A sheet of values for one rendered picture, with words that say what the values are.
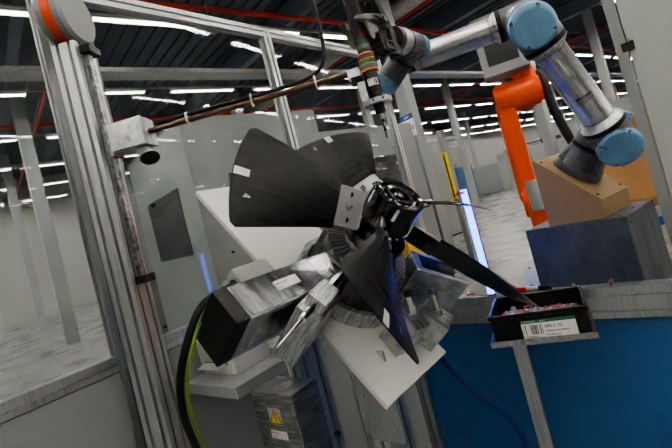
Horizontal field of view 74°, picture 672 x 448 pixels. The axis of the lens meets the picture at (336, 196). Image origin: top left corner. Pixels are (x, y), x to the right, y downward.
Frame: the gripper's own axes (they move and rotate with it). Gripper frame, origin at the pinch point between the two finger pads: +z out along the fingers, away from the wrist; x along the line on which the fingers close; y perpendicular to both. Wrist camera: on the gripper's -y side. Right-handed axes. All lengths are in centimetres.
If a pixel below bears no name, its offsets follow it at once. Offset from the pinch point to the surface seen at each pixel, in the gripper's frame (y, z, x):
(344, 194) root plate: 40.5, 14.7, 3.1
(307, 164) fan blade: 32.5, 20.5, 6.1
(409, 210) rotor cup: 47.2, 9.7, -8.5
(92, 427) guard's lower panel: 80, 50, 70
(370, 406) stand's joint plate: 87, 16, 10
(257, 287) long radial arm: 53, 39, 8
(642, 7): -15, -182, -50
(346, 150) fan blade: 28.7, -3.6, 13.1
